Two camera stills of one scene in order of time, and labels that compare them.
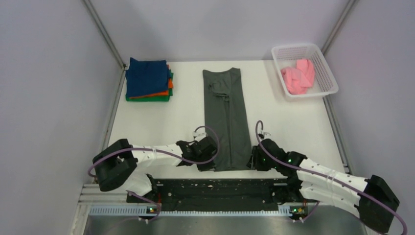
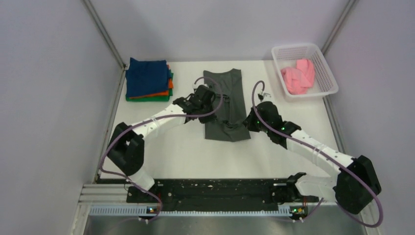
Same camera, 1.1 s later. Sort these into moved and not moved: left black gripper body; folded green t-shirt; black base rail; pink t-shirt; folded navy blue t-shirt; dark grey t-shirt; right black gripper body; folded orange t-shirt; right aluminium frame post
Moved: left black gripper body; dark grey t-shirt; right black gripper body
Not moved: right aluminium frame post; folded navy blue t-shirt; folded green t-shirt; black base rail; folded orange t-shirt; pink t-shirt
